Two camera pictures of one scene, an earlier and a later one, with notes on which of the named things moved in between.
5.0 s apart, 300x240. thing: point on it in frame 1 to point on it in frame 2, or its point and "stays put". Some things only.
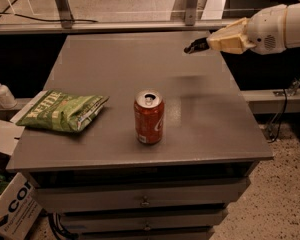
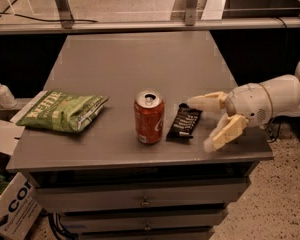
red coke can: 149,114 stays put
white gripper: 266,30 to 249,104
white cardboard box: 17,210 stays put
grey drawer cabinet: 172,144 stays put
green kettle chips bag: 62,111 stays put
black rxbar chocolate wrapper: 198,44 to 184,124
